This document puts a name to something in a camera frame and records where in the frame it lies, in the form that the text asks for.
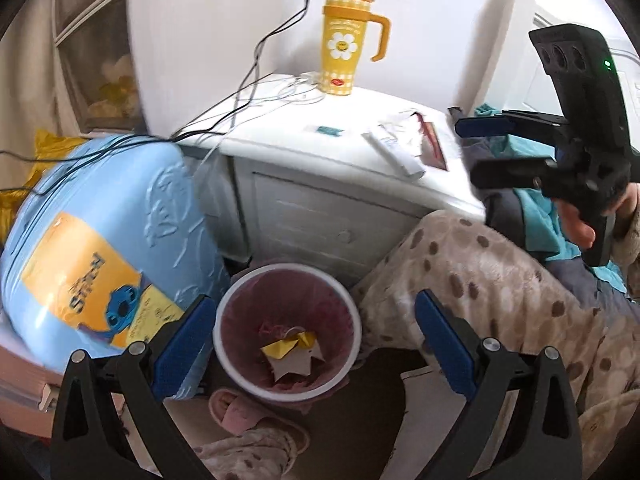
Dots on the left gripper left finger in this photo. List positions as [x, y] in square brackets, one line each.
[88, 441]

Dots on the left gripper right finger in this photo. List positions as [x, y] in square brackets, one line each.
[542, 439]

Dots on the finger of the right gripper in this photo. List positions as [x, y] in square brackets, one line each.
[520, 172]
[524, 123]

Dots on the red gold wedding envelope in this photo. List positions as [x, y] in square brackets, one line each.
[432, 142]

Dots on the gold box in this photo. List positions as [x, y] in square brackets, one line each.
[279, 349]

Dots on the white trash bin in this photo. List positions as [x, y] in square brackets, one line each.
[263, 306]

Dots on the teal embroidered pillow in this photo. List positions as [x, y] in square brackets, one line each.
[543, 236]

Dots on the dark grey pillow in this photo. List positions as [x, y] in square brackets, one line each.
[503, 214]

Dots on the white bed headboard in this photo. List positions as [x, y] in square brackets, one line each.
[514, 77]

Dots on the pink slipper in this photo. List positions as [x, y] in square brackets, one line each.
[236, 413]

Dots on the teal white small packet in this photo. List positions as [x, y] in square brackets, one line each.
[328, 131]

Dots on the blue Stitch suitcase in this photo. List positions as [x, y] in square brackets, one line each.
[110, 245]

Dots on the white bedside table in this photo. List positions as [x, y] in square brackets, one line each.
[274, 189]

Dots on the yellow flower tumbler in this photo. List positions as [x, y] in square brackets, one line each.
[345, 25]

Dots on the yellow plastic bag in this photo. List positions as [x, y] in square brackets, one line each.
[48, 146]

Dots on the beige curtain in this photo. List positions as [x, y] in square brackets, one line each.
[28, 98]

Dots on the white cabinet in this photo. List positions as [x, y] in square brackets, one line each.
[190, 54]

